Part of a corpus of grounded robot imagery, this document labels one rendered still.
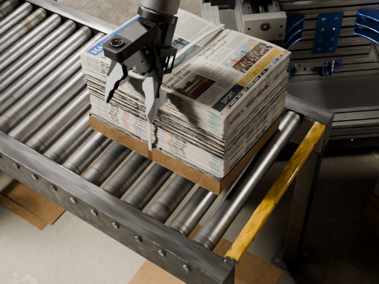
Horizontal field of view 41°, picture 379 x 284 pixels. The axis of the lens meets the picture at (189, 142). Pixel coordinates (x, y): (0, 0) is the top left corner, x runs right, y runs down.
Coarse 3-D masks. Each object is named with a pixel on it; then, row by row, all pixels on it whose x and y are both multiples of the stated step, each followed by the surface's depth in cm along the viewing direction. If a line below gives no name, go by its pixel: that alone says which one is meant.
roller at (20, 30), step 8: (40, 8) 168; (32, 16) 165; (40, 16) 166; (48, 16) 169; (24, 24) 163; (32, 24) 165; (8, 32) 161; (16, 32) 161; (24, 32) 163; (0, 40) 158; (8, 40) 159; (16, 40) 161; (0, 48) 158
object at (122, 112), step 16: (192, 16) 123; (112, 32) 117; (176, 32) 118; (192, 32) 119; (96, 48) 113; (96, 64) 110; (96, 80) 115; (96, 96) 118; (128, 96) 111; (96, 112) 122; (112, 112) 118; (128, 112) 114; (128, 128) 118
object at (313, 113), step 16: (32, 0) 171; (48, 0) 170; (64, 16) 164; (80, 16) 164; (96, 32) 160; (288, 96) 136; (304, 112) 132; (320, 112) 131; (304, 128) 135; (320, 144) 135
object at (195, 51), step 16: (224, 32) 119; (192, 48) 114; (208, 48) 114; (176, 64) 109; (144, 80) 105; (144, 96) 107; (144, 112) 111; (160, 112) 108; (144, 128) 115; (160, 128) 111; (160, 144) 114
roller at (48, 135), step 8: (80, 96) 140; (88, 96) 141; (72, 104) 139; (80, 104) 139; (88, 104) 141; (64, 112) 137; (72, 112) 137; (80, 112) 139; (56, 120) 135; (64, 120) 136; (72, 120) 137; (48, 128) 134; (56, 128) 134; (64, 128) 136; (40, 136) 132; (48, 136) 133; (56, 136) 134; (32, 144) 130; (40, 144) 131; (48, 144) 133; (40, 152) 131
